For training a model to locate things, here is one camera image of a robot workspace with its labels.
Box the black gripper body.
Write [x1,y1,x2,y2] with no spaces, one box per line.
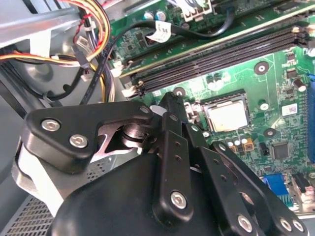
[48,153,284,236]

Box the metal socket cover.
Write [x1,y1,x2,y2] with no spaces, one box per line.
[183,101,210,131]

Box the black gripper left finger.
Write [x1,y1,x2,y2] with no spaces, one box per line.
[14,91,195,224]

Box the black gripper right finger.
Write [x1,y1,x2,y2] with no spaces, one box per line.
[176,94,310,236]

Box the silver green CPU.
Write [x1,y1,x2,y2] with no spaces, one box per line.
[206,100,250,133]

